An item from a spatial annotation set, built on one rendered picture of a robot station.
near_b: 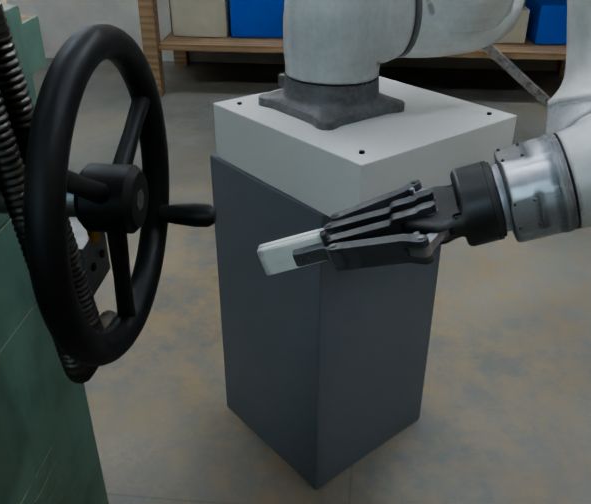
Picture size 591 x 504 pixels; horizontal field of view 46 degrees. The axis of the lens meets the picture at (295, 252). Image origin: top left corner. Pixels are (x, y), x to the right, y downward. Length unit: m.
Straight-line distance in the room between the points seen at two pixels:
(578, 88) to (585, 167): 0.17
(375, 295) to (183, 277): 0.91
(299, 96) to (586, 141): 0.58
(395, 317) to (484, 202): 0.68
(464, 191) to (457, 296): 1.33
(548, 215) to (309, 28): 0.56
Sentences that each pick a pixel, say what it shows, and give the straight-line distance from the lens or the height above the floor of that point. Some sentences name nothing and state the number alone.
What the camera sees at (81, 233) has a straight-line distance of 0.98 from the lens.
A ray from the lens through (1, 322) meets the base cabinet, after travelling 0.84.
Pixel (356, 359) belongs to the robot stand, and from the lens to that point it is 1.26.
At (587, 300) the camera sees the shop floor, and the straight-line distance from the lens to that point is 2.04.
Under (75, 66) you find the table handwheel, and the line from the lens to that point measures 0.53.
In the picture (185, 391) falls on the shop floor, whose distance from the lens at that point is 1.62.
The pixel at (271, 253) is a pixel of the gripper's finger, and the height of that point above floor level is 0.73.
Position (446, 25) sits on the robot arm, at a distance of 1.14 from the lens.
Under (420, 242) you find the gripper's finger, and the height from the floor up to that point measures 0.78.
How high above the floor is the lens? 1.08
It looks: 31 degrees down
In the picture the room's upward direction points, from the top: straight up
